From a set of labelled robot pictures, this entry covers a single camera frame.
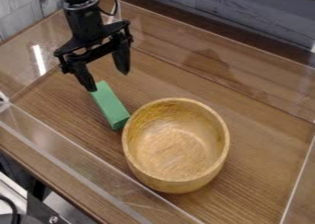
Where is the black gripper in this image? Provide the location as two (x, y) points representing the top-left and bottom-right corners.
(54, 0), (133, 92)

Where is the green rectangular block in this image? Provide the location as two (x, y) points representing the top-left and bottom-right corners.
(89, 81), (130, 130)

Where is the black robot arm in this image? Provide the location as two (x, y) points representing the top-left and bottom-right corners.
(54, 0), (133, 92)

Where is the brown wooden bowl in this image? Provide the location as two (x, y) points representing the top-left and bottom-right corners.
(121, 98), (229, 194)

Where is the clear acrylic corner bracket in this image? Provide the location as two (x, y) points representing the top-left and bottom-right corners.
(101, 1), (120, 24)

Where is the clear acrylic tray enclosure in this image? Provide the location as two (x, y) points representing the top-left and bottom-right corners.
(0, 5), (315, 224)

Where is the black metal table bracket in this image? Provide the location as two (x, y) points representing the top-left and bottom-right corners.
(25, 186), (77, 224)

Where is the black cable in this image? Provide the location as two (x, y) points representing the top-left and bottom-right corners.
(0, 194), (20, 224)

